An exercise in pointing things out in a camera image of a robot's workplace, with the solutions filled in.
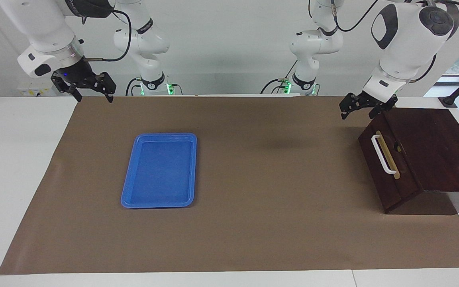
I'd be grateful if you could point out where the wooden drawer with white handle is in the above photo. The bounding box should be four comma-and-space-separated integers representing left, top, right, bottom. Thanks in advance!
358, 113, 423, 211

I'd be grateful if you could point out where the dark wooden drawer cabinet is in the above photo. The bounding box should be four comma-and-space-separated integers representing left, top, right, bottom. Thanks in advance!
358, 108, 459, 215

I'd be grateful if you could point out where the white box with yellow labels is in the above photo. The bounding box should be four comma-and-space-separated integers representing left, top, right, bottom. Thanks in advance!
18, 82, 57, 97

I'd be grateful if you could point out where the blue plastic tray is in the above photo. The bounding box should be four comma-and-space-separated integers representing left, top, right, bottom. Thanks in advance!
121, 133, 197, 209

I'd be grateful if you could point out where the brown table mat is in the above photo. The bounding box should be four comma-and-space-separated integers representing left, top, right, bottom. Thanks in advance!
0, 96, 459, 275

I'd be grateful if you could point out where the black base cable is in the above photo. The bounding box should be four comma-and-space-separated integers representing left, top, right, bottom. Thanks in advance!
261, 59, 298, 94
125, 77, 144, 96

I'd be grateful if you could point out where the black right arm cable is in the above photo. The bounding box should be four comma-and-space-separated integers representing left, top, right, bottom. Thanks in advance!
82, 8, 133, 63

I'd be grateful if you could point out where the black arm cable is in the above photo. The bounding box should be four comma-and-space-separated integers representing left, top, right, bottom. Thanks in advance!
330, 0, 459, 84
82, 8, 133, 63

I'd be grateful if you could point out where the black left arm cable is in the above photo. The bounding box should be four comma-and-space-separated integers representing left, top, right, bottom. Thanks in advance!
330, 0, 459, 84

